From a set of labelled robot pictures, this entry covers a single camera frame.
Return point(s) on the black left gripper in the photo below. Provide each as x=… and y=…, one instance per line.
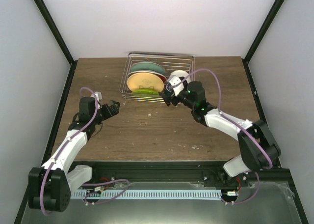
x=115, y=110

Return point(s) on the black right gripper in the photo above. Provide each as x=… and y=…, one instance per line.
x=167, y=99

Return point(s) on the red teal floral plate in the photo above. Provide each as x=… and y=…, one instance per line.
x=162, y=77

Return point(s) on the lime green round plate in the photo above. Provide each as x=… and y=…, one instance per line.
x=147, y=91

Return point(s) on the white scalloped bowl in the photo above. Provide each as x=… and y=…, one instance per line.
x=180, y=75

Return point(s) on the peach orange round plate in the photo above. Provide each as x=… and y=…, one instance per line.
x=144, y=80

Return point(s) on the metal wire dish rack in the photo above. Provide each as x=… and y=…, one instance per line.
x=170, y=62

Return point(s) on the light green round plate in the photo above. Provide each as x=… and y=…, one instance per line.
x=147, y=66

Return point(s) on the dark blue mug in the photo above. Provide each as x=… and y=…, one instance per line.
x=168, y=87

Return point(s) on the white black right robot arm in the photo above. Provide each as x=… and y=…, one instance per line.
x=258, y=148

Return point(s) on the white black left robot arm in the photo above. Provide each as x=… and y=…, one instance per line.
x=51, y=185

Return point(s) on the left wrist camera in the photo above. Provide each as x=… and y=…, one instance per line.
x=98, y=96

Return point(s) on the black aluminium frame rail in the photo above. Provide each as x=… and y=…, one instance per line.
x=210, y=173

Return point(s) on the light blue slotted cable duct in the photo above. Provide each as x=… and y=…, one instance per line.
x=159, y=194

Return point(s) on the left black frame post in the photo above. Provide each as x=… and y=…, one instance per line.
x=54, y=30

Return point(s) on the black frame post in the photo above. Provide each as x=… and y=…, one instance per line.
x=276, y=6
x=54, y=30

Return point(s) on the right black frame post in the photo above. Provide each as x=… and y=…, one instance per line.
x=276, y=6

